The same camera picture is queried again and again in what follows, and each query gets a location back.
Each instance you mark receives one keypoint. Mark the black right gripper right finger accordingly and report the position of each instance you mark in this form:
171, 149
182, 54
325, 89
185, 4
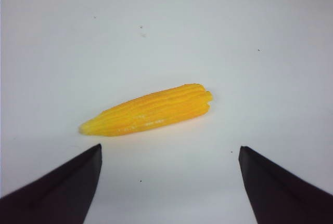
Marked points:
278, 196

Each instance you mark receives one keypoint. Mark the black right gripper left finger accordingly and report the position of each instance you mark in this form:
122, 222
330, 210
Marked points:
64, 195

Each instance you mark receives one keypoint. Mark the yellow corn cob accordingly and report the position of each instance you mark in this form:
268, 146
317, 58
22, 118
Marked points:
150, 111

